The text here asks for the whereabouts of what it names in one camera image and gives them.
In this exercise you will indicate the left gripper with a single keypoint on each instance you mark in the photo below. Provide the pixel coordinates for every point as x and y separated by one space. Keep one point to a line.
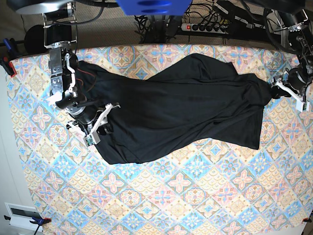
298 81

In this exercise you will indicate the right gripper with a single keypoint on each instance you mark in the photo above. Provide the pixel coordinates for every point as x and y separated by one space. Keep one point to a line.
84 117

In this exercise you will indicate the black t-shirt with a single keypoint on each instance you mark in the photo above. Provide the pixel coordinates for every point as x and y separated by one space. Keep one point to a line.
198 97

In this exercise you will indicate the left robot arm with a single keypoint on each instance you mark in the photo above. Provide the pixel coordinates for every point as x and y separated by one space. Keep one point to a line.
295 21

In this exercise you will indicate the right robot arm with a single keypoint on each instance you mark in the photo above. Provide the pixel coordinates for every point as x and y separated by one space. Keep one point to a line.
58 35

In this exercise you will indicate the round black speaker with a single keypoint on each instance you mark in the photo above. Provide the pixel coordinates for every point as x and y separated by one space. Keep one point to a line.
34 40

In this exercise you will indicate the blue table clamp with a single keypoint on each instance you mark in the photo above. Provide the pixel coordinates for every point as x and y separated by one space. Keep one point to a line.
5 61

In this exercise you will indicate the black orange bottom clamp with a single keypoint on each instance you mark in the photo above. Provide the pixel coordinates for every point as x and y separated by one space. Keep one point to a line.
36 221

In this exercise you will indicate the patterned tablecloth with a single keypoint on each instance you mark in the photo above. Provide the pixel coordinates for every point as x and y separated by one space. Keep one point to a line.
209 187

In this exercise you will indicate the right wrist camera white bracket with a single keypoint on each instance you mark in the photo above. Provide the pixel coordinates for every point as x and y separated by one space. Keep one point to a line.
101 126

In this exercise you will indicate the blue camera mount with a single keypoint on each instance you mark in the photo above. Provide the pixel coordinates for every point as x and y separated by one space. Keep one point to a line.
154 7

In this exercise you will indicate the white wall outlet box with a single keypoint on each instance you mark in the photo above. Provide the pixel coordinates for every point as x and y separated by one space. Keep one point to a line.
21 216

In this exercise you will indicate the white power strip red switch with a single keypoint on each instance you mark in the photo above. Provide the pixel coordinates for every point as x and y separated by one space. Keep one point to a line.
204 28

